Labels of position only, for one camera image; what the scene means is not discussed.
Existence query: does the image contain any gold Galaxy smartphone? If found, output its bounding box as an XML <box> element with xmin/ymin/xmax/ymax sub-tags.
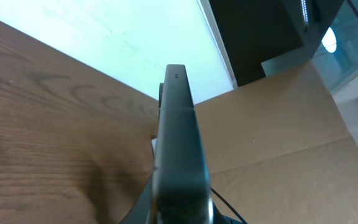
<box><xmin>150</xmin><ymin>65</ymin><xmax>213</xmax><ymax>224</ymax></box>

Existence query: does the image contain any brown cardboard box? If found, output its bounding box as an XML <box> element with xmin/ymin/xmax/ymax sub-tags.
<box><xmin>195</xmin><ymin>62</ymin><xmax>358</xmax><ymax>224</ymax></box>

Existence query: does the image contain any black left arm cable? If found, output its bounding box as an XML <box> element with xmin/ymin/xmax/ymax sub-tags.
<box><xmin>209</xmin><ymin>186</ymin><xmax>248</xmax><ymax>224</ymax></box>

